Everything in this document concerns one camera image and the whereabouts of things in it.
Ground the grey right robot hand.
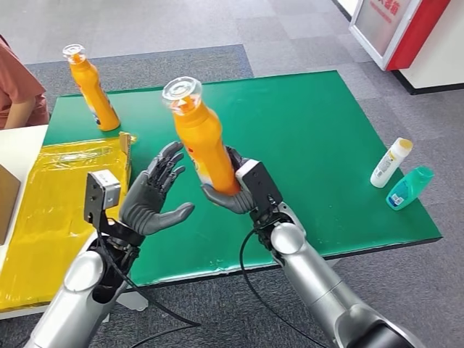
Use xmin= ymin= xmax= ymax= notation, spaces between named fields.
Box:
xmin=200 ymin=146 xmax=257 ymax=215

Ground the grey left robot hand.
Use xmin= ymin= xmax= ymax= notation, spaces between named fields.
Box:
xmin=118 ymin=141 xmax=196 ymax=237

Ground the orange detergent bottle clear cap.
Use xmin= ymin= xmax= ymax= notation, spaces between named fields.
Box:
xmin=162 ymin=76 xmax=242 ymax=196
xmin=62 ymin=43 xmax=121 ymax=133

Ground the white bottle yellow cap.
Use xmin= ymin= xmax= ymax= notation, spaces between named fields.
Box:
xmin=370 ymin=137 xmax=414 ymax=189

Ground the teal transparent bottle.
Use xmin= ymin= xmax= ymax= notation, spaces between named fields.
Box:
xmin=386 ymin=165 xmax=435 ymax=212

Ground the green table mat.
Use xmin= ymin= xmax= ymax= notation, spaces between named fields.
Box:
xmin=43 ymin=70 xmax=443 ymax=288

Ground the yellow taped cardboard box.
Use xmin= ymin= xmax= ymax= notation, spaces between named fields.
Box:
xmin=0 ymin=131 xmax=137 ymax=312

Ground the brown cardboard piece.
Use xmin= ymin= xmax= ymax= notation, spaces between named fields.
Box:
xmin=0 ymin=164 xmax=22 ymax=247

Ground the person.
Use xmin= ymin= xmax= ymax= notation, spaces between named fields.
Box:
xmin=0 ymin=33 xmax=51 ymax=131

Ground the red white display stand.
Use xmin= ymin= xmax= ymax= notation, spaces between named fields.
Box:
xmin=349 ymin=0 xmax=464 ymax=95

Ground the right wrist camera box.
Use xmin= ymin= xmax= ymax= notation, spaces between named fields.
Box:
xmin=235 ymin=159 xmax=284 ymax=223

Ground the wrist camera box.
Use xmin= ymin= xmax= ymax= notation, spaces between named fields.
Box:
xmin=83 ymin=169 xmax=122 ymax=227
xmin=235 ymin=159 xmax=284 ymax=223

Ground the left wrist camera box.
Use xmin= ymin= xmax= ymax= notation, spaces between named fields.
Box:
xmin=83 ymin=169 xmax=122 ymax=227

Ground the black cable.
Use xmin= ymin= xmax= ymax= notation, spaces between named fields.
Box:
xmin=94 ymin=230 xmax=202 ymax=329
xmin=238 ymin=228 xmax=330 ymax=348
xmin=130 ymin=324 xmax=198 ymax=348

